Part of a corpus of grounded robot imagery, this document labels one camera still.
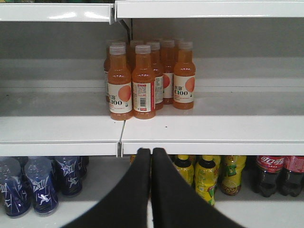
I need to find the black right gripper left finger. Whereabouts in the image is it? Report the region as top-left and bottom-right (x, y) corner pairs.
(63, 148), (151, 228)

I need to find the white metal shelving unit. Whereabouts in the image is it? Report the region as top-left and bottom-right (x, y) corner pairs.
(0, 0), (304, 228)

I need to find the blue sports drink bottle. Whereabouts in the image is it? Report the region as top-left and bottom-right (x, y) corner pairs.
(0, 157), (31, 217)
(55, 156), (82, 197)
(25, 156), (58, 217)

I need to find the yellow lemon tea bottle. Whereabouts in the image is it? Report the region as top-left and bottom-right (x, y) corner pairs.
(174, 154), (194, 188)
(220, 155), (247, 196)
(194, 155), (218, 206)

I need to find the plastic cola bottle red label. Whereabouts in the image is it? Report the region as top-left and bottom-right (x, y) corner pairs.
(252, 155), (285, 198)
(279, 156), (304, 197)

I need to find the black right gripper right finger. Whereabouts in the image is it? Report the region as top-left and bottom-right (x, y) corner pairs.
(152, 148), (242, 228)

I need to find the orange C100 drink bottle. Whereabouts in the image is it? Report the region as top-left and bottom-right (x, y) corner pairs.
(108, 45), (133, 121)
(173, 41), (196, 110)
(132, 45), (156, 119)

